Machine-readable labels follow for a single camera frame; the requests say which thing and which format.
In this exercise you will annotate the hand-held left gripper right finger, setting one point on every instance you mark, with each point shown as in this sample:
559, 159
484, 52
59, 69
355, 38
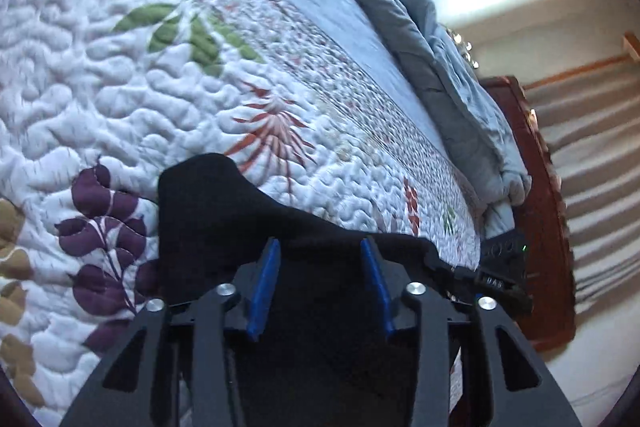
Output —
375, 287

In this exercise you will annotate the black pants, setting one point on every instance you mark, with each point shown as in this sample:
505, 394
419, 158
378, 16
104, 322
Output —
225, 217

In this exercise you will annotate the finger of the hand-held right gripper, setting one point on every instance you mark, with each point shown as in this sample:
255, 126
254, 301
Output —
452, 274

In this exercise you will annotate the white floral quilt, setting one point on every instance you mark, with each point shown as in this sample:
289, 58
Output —
150, 107

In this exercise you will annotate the wooden wall trim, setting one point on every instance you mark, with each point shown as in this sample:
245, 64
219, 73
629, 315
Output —
585, 67

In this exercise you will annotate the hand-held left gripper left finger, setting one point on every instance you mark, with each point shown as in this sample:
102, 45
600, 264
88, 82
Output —
265, 287

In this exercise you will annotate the brown wooden bed board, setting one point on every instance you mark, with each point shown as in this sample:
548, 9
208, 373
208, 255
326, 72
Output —
545, 232

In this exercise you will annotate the grey comforter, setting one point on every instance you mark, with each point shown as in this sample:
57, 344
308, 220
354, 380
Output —
450, 82

